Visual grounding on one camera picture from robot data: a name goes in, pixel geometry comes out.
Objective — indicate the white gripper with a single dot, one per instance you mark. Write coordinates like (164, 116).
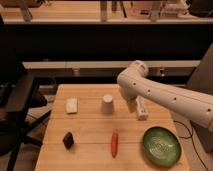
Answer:
(131, 105)

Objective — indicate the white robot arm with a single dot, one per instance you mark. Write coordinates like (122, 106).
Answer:
(193, 105)

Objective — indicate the green ceramic bowl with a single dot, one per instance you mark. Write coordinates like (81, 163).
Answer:
(161, 146)

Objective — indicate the white tube with cap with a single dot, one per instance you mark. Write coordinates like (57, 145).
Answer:
(141, 109)

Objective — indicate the orange carrot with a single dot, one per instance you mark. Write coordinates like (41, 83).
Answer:
(114, 144)

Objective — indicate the dark brown block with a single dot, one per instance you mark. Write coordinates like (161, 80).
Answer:
(68, 140)

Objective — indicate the black office chair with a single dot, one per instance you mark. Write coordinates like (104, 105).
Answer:
(14, 130)

